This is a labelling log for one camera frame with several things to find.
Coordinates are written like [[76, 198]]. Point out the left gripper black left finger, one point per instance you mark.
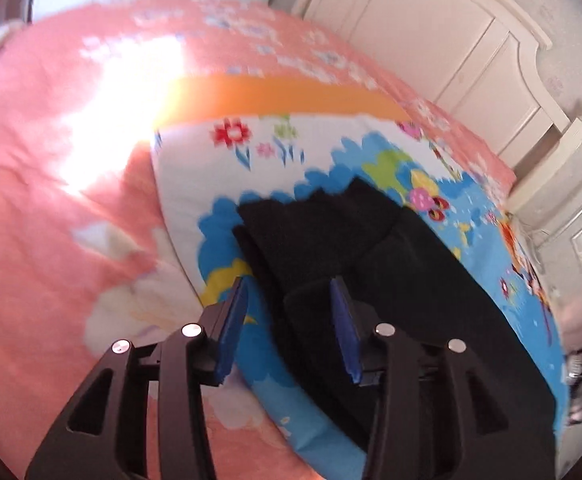
[[101, 431]]

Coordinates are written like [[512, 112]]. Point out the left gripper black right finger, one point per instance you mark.
[[441, 414]]

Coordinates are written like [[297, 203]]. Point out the black pants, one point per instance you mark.
[[389, 259]]

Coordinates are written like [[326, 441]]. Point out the pink floral bed sheet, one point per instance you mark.
[[84, 256]]

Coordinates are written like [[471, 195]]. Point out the blue cartoon print blanket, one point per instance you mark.
[[266, 147]]

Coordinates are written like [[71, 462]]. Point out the white wooden headboard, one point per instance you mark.
[[475, 59]]

